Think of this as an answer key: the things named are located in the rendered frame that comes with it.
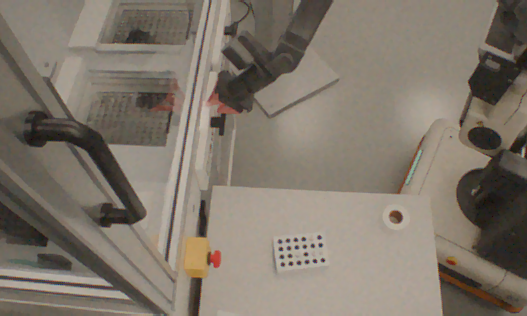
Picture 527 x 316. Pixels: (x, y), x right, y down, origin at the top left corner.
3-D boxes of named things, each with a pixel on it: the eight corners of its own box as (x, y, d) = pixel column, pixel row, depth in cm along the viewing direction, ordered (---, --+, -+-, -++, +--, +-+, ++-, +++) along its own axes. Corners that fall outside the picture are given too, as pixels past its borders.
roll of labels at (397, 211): (378, 234, 107) (382, 228, 103) (378, 208, 110) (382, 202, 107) (404, 236, 106) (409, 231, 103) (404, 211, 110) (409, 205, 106)
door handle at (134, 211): (154, 211, 45) (95, 105, 28) (150, 234, 44) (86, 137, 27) (110, 208, 45) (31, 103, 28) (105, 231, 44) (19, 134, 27)
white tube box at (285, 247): (322, 236, 106) (324, 231, 103) (327, 269, 102) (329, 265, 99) (272, 241, 105) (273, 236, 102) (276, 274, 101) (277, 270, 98)
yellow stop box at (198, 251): (214, 247, 96) (210, 237, 90) (210, 278, 93) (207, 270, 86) (191, 246, 96) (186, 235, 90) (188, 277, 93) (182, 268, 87)
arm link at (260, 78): (275, 85, 90) (283, 70, 94) (253, 61, 87) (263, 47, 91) (254, 98, 95) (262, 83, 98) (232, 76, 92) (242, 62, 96)
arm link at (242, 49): (296, 65, 86) (299, 50, 93) (258, 22, 81) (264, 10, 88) (253, 97, 91) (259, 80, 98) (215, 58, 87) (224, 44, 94)
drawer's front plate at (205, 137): (219, 96, 119) (216, 70, 109) (207, 191, 105) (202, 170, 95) (213, 96, 119) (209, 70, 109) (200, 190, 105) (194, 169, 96)
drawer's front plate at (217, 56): (230, 18, 134) (228, -9, 124) (220, 89, 120) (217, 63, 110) (225, 18, 134) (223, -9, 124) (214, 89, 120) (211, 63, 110)
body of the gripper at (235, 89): (217, 72, 98) (237, 57, 93) (250, 93, 104) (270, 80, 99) (212, 94, 95) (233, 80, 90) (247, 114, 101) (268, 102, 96)
